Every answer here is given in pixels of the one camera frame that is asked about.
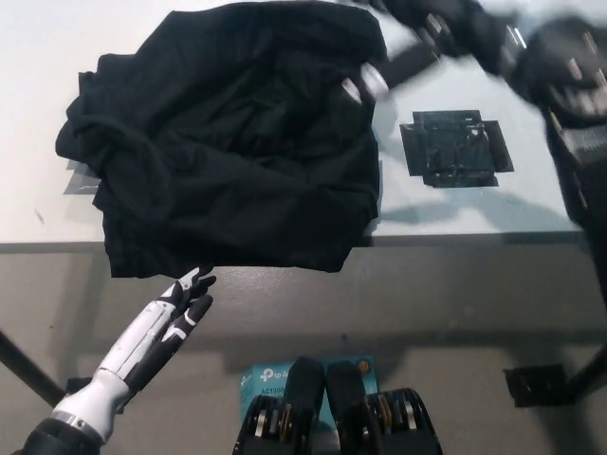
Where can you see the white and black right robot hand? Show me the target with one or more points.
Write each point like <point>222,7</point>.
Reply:
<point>460,33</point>

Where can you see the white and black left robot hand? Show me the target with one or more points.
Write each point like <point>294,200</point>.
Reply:
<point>137,341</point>

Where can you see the black jacket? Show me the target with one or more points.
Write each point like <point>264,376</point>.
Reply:
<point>227,180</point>

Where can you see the right black robot body block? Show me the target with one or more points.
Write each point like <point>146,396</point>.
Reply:
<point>346,398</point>

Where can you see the black table leg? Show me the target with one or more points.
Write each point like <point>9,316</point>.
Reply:
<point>588,372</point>
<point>28,369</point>

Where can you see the black tape patch on table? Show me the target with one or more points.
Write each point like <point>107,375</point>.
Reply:
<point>455,149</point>

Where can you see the grey tape patch on table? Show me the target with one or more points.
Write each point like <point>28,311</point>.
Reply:
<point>78,185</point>

